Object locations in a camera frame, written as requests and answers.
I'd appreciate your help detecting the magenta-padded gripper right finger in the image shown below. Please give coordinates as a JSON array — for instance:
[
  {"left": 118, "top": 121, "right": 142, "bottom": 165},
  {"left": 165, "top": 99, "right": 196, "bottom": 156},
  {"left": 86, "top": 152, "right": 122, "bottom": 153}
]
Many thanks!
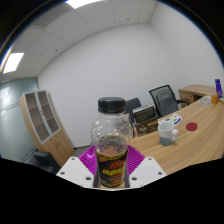
[{"left": 124, "top": 146, "right": 168, "bottom": 188}]

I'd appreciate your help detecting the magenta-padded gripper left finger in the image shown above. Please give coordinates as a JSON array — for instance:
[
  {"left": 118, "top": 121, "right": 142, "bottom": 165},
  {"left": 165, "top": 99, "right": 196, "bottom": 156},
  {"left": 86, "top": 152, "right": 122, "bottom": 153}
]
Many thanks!
[{"left": 56, "top": 144, "right": 100, "bottom": 188}]

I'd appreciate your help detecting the clear black-capped drink bottle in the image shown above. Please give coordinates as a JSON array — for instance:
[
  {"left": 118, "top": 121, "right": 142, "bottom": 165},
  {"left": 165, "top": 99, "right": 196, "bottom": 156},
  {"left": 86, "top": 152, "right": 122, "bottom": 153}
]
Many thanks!
[{"left": 90, "top": 96, "right": 134, "bottom": 188}]

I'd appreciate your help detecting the white mug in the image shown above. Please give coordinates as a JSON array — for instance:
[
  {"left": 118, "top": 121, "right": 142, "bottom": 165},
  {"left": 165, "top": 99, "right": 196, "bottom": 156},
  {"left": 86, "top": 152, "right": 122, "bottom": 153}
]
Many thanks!
[{"left": 157, "top": 120, "right": 179, "bottom": 147}]

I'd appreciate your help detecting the brown cardboard box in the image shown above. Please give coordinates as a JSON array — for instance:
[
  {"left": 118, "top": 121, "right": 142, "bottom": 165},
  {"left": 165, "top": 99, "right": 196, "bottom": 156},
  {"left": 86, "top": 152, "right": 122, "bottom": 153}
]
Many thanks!
[{"left": 134, "top": 116, "right": 159, "bottom": 138}]

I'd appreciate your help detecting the wooden glass-door cabinet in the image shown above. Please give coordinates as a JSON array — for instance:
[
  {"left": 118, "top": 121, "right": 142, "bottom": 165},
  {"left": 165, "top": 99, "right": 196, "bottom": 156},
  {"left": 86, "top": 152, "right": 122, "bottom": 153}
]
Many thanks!
[{"left": 19, "top": 89, "right": 75, "bottom": 168}]

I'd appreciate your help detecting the green and purple printed sheet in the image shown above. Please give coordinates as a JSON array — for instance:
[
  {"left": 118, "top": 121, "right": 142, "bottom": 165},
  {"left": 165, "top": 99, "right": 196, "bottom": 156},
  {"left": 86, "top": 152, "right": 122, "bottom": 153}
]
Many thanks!
[{"left": 163, "top": 113, "right": 183, "bottom": 126}]

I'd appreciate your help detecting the black padded office chair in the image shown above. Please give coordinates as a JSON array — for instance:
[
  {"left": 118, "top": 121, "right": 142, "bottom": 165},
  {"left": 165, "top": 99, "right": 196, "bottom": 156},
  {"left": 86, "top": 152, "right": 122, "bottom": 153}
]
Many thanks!
[{"left": 124, "top": 97, "right": 143, "bottom": 117}]

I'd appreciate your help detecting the grey mesh office chair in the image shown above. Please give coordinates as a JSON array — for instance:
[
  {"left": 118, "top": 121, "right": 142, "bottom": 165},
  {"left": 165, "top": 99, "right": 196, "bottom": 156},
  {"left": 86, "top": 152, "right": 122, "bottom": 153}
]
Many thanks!
[{"left": 148, "top": 84, "right": 190, "bottom": 118}]

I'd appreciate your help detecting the wooden side desk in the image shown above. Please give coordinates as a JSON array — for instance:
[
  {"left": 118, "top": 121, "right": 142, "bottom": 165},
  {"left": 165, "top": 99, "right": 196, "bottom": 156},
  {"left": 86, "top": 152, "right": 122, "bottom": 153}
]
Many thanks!
[{"left": 178, "top": 84, "right": 219, "bottom": 108}]

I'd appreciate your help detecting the purple standing sign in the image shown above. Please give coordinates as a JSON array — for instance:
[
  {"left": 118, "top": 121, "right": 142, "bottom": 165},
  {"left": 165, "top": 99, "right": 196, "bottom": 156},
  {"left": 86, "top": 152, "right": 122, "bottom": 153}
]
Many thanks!
[{"left": 214, "top": 78, "right": 224, "bottom": 99}]

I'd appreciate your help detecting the rectangular ceiling light panel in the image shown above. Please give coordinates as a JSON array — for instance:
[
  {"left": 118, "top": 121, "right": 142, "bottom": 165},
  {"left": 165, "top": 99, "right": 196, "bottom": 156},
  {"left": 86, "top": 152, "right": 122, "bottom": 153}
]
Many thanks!
[
  {"left": 65, "top": 0, "right": 105, "bottom": 10},
  {"left": 2, "top": 52, "right": 25, "bottom": 74}
]

